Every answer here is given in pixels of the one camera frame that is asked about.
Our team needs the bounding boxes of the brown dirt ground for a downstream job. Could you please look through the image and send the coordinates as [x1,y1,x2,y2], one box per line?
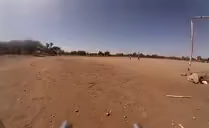
[0,54,209,128]

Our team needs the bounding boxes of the person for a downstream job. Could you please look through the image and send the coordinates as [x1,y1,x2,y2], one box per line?
[136,52,142,62]

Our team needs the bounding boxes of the robot's own part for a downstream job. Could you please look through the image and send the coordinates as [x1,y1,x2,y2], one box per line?
[132,122,143,128]
[59,120,73,128]

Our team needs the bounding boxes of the pale stick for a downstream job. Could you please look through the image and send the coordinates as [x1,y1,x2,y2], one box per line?
[165,93,193,100]

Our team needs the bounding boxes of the row of distant trees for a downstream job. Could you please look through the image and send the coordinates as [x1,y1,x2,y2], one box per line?
[0,35,209,64]

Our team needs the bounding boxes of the white goal frame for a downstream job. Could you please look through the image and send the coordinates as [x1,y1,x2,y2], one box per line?
[187,15,209,73]

